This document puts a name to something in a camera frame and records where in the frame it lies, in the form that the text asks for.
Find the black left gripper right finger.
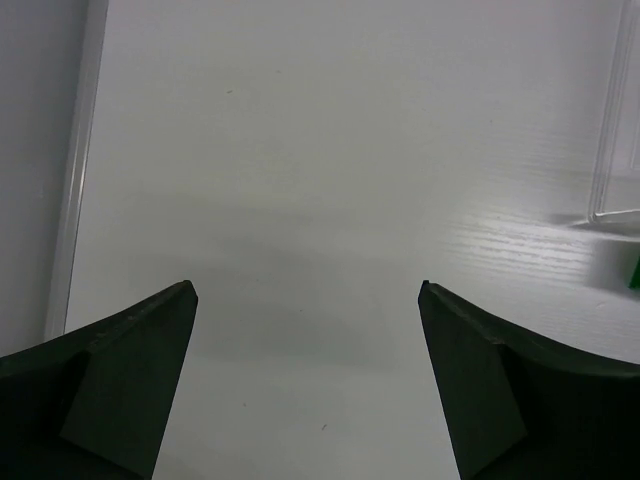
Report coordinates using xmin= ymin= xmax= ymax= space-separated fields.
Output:
xmin=418 ymin=281 xmax=639 ymax=479

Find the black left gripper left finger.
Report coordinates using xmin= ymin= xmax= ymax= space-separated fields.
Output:
xmin=1 ymin=280 xmax=198 ymax=479

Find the green lego brick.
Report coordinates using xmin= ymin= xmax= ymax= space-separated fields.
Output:
xmin=627 ymin=258 xmax=640 ymax=290

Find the clear plastic container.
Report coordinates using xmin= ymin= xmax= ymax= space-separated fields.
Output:
xmin=587 ymin=1 xmax=639 ymax=225

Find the aluminium table frame rail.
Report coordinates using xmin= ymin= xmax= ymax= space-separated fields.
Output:
xmin=44 ymin=0 xmax=109 ymax=341

